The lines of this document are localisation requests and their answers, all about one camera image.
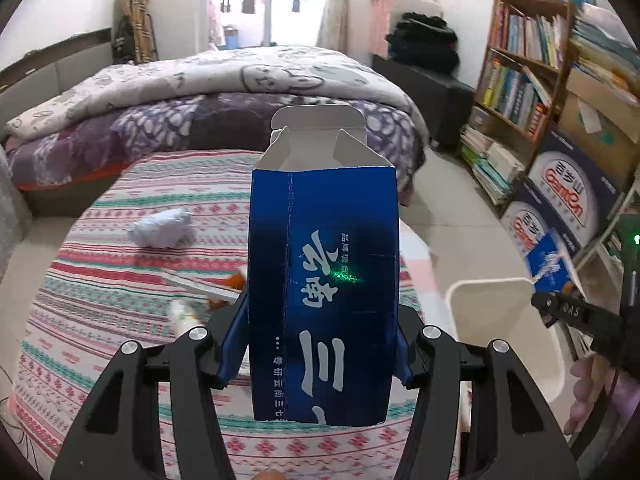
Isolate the person's right hand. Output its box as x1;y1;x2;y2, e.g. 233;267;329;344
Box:
564;357;601;436

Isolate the patterned striped tablecloth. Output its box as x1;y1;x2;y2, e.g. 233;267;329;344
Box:
12;149;471;480

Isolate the white storage box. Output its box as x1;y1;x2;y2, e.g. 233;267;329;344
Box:
390;0;444;19

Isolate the white cartoon print quilt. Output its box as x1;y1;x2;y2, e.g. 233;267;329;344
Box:
5;45;426;161

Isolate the blue white packet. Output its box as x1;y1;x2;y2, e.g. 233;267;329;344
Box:
525;230;587;328

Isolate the purple spotted blanket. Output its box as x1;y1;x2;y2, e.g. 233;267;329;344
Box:
5;92;426;207

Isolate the pink blanket under tablecloth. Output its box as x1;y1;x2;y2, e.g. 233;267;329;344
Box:
400;230;437;288

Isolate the wooden bookshelf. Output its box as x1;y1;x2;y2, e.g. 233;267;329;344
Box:
457;0;573;206

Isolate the plaid coat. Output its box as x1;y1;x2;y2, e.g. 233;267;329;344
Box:
121;0;159;64

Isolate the beige curtain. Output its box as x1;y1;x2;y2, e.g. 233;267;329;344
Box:
316;0;352;54

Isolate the row of upright books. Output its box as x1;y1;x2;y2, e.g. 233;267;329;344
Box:
482;60;552;139
490;2;568;69

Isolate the pile of black clothes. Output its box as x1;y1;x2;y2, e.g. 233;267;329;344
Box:
385;11;460;74

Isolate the white orange wrapper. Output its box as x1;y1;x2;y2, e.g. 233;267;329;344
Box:
160;266;248;307

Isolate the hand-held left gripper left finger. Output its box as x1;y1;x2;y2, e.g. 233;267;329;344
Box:
50;287;251;480

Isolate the pink hanging cloth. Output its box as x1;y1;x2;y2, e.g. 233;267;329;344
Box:
370;0;397;59

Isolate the black bag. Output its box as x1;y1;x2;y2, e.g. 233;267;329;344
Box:
111;17;134;64

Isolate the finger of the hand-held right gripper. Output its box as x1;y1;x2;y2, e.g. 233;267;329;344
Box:
531;292;626;358

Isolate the white paper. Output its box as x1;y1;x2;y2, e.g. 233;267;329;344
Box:
127;210;197;249

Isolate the blue paper carton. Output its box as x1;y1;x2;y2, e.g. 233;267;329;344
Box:
248;105;401;428

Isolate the white plastic bin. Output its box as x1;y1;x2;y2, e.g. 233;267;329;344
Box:
445;277;568;403

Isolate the pile of books and papers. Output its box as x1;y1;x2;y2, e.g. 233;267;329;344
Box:
570;0;640;106

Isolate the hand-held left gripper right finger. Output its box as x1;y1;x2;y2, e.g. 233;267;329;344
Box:
394;305;581;480

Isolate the bed with grey headboard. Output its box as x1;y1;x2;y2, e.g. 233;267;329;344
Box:
0;27;426;218

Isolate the black low cabinet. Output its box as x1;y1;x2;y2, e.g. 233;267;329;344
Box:
372;55;476;149

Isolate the stack of lying books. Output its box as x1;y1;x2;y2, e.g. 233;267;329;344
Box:
459;125;526;206

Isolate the brown cardboard box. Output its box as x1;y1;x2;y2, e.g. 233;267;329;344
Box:
557;67;640;191

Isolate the grey striped cushion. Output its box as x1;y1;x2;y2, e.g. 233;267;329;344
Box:
0;149;34;281

